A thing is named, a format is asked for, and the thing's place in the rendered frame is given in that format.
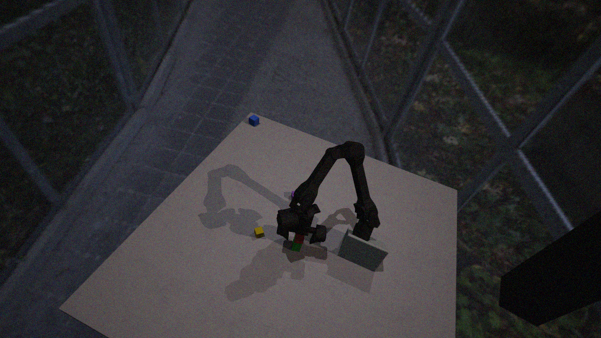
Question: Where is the yellow block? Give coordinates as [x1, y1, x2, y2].
[254, 227, 264, 238]

